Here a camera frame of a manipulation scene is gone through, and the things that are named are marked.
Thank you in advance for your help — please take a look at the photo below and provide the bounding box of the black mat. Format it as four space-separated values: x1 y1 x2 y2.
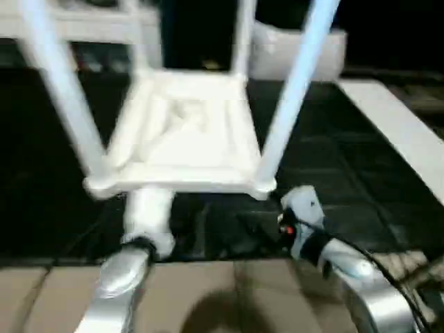
0 65 444 264

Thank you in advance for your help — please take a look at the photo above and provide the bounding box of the white cabinet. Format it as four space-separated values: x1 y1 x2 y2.
0 0 164 46

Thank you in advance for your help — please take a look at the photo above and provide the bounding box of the black cabinet blue edge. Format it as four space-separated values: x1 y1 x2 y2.
159 0 240 70

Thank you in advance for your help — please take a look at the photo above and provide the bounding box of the grey pillow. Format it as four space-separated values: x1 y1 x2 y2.
251 24 348 80

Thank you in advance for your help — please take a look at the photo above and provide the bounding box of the white plastic table top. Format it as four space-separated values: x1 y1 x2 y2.
83 67 278 202

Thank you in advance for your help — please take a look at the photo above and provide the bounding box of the white flat board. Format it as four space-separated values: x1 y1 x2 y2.
338 78 444 204

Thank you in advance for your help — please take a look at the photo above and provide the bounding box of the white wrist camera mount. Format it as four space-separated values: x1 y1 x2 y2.
280 185 327 257
119 187 176 259

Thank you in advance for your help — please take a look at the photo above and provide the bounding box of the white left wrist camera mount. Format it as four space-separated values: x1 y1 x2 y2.
119 187 176 259

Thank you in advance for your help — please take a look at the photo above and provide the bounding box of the white plastic table leg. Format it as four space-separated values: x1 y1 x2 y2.
231 0 256 79
126 0 152 83
255 0 343 190
13 0 108 185

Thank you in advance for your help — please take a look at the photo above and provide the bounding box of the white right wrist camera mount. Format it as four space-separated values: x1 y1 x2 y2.
280 185 327 257

